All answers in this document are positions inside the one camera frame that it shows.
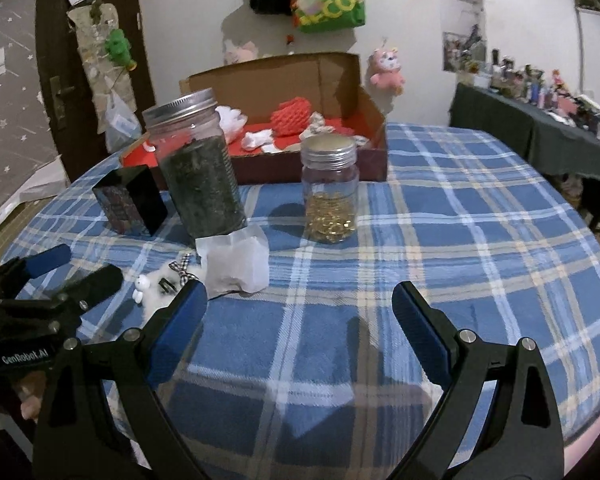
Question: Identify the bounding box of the white translucent plastic bag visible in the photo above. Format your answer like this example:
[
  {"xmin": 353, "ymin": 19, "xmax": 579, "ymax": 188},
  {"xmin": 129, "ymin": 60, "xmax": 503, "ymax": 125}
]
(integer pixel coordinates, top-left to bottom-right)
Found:
[{"xmin": 195, "ymin": 225, "xmax": 271, "ymax": 301}]

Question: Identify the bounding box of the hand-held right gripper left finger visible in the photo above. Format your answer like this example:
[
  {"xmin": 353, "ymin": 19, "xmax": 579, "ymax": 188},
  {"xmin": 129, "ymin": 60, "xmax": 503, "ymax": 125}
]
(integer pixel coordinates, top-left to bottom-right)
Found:
[{"xmin": 32, "ymin": 280, "xmax": 208, "ymax": 480}]

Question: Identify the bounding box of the table with dark cloth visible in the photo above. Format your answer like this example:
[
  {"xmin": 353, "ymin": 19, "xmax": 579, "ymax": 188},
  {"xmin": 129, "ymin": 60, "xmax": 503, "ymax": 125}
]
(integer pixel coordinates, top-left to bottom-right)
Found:
[{"xmin": 449, "ymin": 82, "xmax": 600, "ymax": 183}]

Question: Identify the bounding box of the green plush toy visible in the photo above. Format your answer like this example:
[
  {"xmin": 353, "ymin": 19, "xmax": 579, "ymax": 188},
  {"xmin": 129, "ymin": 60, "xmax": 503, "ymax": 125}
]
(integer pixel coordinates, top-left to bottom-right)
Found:
[{"xmin": 104, "ymin": 29, "xmax": 137, "ymax": 70}]

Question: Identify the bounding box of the dark printed tin box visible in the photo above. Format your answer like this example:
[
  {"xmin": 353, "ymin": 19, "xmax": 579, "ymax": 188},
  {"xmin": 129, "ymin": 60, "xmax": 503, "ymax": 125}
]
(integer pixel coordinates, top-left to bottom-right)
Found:
[{"xmin": 92, "ymin": 167, "xmax": 168, "ymax": 237}]

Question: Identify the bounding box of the small jar with gold beads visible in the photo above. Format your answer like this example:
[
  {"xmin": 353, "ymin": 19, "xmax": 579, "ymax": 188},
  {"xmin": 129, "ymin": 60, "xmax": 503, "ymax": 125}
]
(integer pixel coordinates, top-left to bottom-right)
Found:
[{"xmin": 300, "ymin": 135, "xmax": 360, "ymax": 245}]

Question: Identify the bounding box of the pink pig plush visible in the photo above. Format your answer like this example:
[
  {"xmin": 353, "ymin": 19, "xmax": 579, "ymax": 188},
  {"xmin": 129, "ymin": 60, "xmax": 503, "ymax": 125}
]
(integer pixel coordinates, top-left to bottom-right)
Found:
[{"xmin": 223, "ymin": 40, "xmax": 260, "ymax": 65}]

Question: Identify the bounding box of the white plush keychain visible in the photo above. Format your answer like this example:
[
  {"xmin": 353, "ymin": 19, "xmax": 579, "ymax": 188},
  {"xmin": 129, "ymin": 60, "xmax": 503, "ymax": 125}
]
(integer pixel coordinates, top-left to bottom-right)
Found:
[{"xmin": 132, "ymin": 250, "xmax": 201, "ymax": 311}]

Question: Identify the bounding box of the white patterned soft toy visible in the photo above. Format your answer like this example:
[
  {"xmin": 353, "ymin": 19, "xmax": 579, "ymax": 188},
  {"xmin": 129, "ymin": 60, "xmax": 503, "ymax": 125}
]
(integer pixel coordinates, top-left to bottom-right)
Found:
[{"xmin": 304, "ymin": 111, "xmax": 331, "ymax": 137}]

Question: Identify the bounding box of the white paper sheet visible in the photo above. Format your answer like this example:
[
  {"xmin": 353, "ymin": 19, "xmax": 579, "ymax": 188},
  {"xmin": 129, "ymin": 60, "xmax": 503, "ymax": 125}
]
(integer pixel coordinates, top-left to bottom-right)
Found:
[{"xmin": 0, "ymin": 155, "xmax": 70, "ymax": 251}]

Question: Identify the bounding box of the person's left hand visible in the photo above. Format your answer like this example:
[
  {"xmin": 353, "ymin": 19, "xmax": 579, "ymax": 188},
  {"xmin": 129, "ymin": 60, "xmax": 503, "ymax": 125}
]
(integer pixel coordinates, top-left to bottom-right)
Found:
[{"xmin": 0, "ymin": 382, "xmax": 43, "ymax": 431}]

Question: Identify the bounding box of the beige hanging organizer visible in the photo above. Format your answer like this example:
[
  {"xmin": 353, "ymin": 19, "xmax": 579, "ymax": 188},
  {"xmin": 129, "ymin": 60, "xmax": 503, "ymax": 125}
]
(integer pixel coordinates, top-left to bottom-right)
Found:
[{"xmin": 67, "ymin": 2, "xmax": 136, "ymax": 111}]

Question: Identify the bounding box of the dark wooden door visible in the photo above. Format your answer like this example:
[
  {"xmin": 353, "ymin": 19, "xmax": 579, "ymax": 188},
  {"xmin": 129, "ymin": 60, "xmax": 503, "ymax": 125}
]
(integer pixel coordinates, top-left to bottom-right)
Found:
[{"xmin": 35, "ymin": 0, "xmax": 156, "ymax": 181}]

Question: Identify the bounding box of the large jar with dark contents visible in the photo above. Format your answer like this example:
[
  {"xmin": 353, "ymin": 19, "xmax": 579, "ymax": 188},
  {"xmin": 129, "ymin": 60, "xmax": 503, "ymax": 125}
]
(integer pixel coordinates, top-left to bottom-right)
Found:
[{"xmin": 142, "ymin": 88, "xmax": 247, "ymax": 239}]

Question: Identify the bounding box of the white cabinet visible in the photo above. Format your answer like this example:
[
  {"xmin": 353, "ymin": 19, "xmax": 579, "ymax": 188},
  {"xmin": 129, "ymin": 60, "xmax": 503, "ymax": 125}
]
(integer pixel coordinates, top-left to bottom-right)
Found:
[{"xmin": 575, "ymin": 7, "xmax": 600, "ymax": 86}]

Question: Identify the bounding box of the blue plaid blanket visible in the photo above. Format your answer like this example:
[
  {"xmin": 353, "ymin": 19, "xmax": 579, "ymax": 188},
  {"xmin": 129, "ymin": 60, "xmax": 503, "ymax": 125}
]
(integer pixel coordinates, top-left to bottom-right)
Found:
[{"xmin": 0, "ymin": 122, "xmax": 600, "ymax": 480}]

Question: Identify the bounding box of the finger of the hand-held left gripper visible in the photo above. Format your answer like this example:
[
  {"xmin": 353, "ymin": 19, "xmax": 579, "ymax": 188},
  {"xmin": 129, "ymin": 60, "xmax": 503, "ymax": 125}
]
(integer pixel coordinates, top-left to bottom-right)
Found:
[
  {"xmin": 55, "ymin": 264, "xmax": 126, "ymax": 311},
  {"xmin": 17, "ymin": 243, "xmax": 72, "ymax": 278}
]

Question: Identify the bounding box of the row of small bottles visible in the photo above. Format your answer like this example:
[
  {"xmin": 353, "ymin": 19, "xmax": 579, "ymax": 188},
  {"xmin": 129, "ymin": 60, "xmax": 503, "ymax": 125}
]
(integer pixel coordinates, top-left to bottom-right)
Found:
[{"xmin": 487, "ymin": 47, "xmax": 600, "ymax": 126}]

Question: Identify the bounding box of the cardboard box with red lining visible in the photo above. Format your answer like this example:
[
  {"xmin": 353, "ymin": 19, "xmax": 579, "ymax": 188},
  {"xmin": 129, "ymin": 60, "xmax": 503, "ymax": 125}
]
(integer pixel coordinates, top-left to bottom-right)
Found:
[{"xmin": 120, "ymin": 52, "xmax": 388, "ymax": 186}]

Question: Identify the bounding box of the pink bear plush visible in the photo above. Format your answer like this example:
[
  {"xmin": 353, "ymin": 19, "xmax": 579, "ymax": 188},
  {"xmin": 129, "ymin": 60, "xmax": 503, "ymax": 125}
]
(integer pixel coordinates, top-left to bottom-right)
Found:
[{"xmin": 369, "ymin": 47, "xmax": 407, "ymax": 96}]

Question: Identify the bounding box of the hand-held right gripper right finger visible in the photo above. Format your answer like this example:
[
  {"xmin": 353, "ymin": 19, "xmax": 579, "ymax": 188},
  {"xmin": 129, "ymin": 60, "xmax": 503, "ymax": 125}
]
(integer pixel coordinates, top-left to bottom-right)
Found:
[{"xmin": 391, "ymin": 281, "xmax": 565, "ymax": 480}]

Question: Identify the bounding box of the red pom-pom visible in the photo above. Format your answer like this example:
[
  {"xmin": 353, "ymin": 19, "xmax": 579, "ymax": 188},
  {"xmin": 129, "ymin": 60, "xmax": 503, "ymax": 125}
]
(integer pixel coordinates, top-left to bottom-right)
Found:
[{"xmin": 272, "ymin": 100, "xmax": 313, "ymax": 136}]

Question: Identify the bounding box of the clear plastic bag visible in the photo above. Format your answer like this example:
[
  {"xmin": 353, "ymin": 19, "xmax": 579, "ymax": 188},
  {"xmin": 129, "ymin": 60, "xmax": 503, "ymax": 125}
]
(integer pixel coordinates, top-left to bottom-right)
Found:
[{"xmin": 104, "ymin": 91, "xmax": 143, "ymax": 153}]

